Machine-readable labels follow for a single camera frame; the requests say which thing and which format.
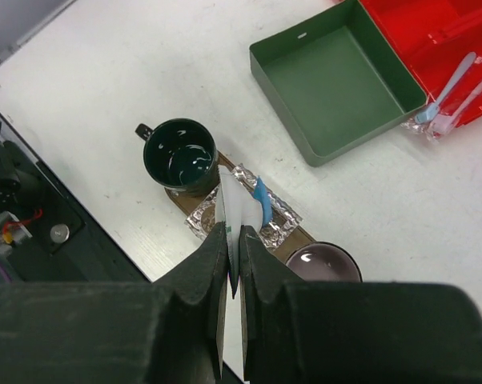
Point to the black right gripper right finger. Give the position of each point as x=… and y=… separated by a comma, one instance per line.
x=352, y=332

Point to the blue toothpaste tube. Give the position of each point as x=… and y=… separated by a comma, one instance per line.
x=261, y=194

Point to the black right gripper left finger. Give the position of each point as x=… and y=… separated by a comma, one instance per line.
x=168, y=331

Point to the dark green mug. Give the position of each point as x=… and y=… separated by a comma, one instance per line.
x=181, y=155

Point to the green metal box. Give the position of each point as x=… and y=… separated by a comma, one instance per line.
x=334, y=81

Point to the red plastic organizer bin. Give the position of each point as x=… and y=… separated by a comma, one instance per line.
x=432, y=38

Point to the white toothpaste tube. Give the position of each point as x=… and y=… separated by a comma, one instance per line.
x=235, y=207

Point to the clear textured glass holder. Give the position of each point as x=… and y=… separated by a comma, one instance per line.
x=283, y=223

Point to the lilac enamel mug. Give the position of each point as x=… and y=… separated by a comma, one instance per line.
x=324, y=261

